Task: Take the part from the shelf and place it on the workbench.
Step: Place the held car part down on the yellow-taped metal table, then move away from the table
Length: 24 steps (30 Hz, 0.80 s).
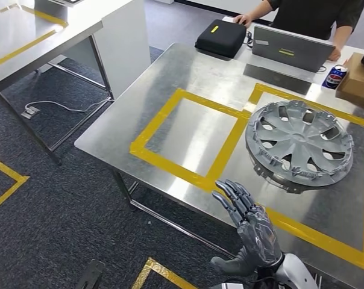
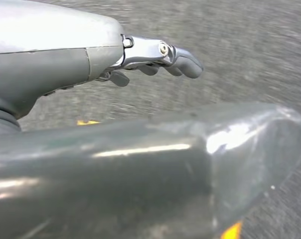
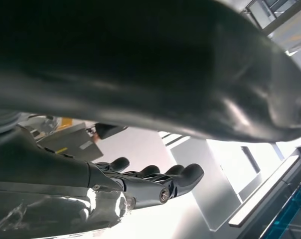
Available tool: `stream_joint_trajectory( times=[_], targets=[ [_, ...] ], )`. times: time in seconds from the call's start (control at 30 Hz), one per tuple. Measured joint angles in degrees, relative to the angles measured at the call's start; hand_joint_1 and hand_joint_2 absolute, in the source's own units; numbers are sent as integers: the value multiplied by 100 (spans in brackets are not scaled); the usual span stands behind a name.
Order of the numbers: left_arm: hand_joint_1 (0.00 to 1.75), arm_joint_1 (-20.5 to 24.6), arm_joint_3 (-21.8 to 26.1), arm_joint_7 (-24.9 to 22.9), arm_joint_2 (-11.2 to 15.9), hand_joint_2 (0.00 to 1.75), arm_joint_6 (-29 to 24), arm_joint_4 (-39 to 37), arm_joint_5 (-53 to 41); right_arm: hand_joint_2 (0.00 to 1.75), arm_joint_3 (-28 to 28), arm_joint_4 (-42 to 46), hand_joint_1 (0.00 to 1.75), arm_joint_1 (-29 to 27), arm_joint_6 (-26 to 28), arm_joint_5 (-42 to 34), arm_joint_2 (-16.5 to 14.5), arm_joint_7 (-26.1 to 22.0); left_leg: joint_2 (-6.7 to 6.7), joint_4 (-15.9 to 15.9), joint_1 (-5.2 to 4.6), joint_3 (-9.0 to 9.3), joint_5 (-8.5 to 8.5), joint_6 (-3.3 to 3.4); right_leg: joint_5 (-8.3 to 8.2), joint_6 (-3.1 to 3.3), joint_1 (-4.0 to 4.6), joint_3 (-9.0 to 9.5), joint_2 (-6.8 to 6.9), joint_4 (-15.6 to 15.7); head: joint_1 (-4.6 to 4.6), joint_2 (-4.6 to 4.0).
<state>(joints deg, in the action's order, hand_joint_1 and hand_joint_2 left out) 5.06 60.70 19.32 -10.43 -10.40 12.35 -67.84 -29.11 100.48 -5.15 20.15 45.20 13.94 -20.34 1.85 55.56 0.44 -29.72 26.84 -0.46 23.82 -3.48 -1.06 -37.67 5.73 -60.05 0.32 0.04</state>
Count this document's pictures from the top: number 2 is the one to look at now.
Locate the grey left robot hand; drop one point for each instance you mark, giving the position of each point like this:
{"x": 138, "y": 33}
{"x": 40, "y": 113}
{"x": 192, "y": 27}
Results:
{"x": 41, "y": 39}

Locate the yellow floor tape outline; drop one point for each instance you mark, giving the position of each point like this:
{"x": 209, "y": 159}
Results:
{"x": 87, "y": 122}
{"x": 232, "y": 232}

